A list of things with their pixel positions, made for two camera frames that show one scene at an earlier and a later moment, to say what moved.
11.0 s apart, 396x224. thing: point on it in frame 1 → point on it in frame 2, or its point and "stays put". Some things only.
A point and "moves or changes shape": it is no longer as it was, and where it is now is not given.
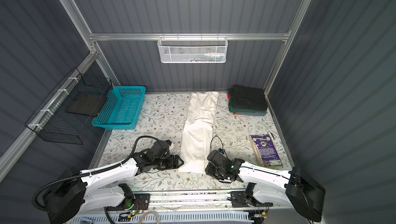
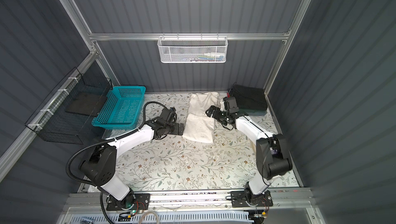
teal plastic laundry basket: x=122 y=109 stays put
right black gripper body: x=217 y=173 → x=227 y=115
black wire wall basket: x=66 y=114 stays put
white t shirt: x=197 y=140 moves or changes shape
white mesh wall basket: x=192 y=49 stays put
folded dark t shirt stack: x=247 y=101 stays put
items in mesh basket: x=207 y=58 stays put
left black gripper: x=175 y=164 → x=176 y=131
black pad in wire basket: x=87 y=104 stays put
